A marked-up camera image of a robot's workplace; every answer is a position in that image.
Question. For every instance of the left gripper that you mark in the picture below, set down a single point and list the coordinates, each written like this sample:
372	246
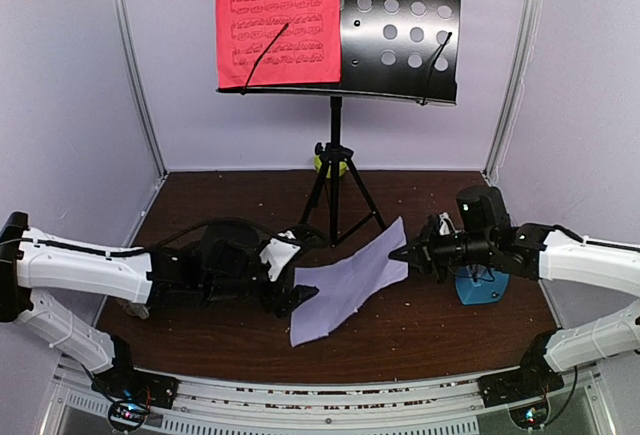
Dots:
283	300

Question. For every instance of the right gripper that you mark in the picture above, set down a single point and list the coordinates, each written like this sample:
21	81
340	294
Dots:
427	253

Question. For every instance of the lavender paper sheet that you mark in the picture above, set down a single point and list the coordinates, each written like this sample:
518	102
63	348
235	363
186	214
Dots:
344	286

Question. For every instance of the black music stand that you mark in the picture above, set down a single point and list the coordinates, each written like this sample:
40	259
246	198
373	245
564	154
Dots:
390	49

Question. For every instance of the red sheet music paper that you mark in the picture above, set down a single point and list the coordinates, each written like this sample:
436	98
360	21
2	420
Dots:
277	42

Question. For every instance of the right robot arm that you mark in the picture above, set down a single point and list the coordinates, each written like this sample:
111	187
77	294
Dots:
536	252

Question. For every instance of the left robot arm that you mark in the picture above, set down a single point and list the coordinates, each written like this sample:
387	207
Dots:
218	259

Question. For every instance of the blue metronome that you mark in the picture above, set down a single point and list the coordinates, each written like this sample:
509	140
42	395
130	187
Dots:
480	285

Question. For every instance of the patterned white mug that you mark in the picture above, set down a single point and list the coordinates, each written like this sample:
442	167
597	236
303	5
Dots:
136	310

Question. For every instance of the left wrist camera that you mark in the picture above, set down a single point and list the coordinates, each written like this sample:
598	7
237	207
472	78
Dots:
278	253

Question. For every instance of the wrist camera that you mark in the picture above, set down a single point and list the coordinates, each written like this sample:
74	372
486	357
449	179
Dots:
278	253
440	224

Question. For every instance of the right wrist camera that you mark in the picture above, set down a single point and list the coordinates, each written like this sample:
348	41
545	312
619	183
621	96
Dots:
440	224

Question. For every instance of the front aluminium rail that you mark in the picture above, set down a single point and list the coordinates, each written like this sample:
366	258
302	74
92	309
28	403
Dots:
445	405

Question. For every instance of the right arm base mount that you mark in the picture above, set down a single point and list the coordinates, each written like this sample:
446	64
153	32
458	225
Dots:
525	391

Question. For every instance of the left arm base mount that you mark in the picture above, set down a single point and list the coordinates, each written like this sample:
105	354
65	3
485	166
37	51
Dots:
131	399

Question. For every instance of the right aluminium frame post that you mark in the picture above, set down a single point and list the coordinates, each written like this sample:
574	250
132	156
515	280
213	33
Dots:
514	92

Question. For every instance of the aluminium frame post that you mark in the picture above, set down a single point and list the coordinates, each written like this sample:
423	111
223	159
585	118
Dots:
514	92
137	88

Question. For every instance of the left aluminium frame post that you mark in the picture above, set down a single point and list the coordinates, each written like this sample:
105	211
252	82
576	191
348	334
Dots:
137	88

